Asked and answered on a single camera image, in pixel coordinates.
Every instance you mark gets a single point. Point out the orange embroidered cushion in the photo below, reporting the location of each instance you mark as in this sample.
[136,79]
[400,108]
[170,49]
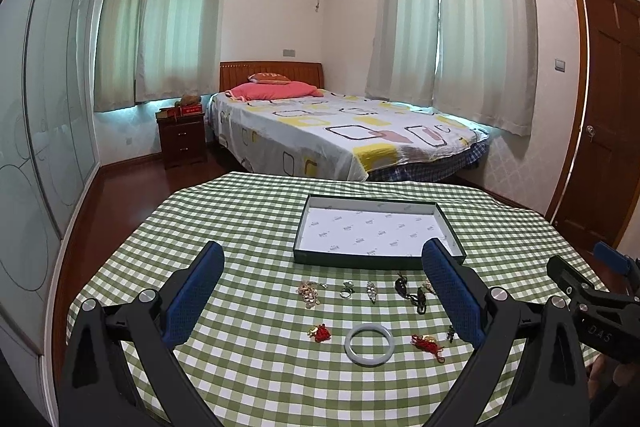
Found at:
[270,79]

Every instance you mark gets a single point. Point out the pink pillow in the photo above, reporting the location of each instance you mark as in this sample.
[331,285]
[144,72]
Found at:
[270,92]

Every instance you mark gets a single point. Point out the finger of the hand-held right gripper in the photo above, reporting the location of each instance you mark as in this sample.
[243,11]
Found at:
[565,274]
[612,257]

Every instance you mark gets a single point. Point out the wooden bed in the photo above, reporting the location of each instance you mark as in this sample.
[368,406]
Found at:
[235,74]

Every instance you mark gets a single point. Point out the silver rhinestone brooch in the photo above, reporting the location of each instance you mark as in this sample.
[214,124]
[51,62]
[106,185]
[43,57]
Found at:
[370,291]

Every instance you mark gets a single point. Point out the brown stuffed toy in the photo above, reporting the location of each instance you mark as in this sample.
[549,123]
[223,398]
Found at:
[190,100]

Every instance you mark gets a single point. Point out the blue plaid bed skirt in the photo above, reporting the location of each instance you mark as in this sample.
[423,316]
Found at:
[440,162]

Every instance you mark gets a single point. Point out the green checkered tablecloth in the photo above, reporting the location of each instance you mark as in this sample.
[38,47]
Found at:
[250,227]

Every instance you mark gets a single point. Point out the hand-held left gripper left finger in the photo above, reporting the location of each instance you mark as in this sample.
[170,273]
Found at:
[195,292]

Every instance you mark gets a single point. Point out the dark wooden nightstand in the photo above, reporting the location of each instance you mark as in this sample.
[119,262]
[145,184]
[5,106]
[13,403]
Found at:
[182,142]

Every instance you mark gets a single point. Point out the red gift box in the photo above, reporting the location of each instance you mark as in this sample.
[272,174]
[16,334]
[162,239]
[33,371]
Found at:
[190,110]

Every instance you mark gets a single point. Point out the white curtain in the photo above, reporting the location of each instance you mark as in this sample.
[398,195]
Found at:
[120,32]
[485,22]
[405,17]
[185,7]

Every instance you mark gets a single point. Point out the frosted glass wardrobe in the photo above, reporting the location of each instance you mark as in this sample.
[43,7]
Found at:
[45,132]

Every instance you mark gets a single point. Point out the dark green jewelry box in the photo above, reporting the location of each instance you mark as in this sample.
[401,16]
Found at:
[360,232]

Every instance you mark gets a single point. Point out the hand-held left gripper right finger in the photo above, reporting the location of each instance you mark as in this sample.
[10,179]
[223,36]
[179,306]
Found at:
[452,292]

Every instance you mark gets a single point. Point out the person's right hand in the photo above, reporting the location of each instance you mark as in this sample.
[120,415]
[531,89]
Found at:
[600,382]

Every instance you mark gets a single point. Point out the patterned white bedspread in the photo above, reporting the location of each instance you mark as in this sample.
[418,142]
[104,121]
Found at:
[325,137]

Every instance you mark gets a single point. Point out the wall light switch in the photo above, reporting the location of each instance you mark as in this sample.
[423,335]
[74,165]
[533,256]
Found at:
[560,65]

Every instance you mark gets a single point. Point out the brown wooden door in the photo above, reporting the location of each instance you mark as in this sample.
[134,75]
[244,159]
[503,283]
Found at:
[605,107]

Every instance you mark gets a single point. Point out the white jade bangle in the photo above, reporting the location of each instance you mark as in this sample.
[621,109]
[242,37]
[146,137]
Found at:
[370,359]

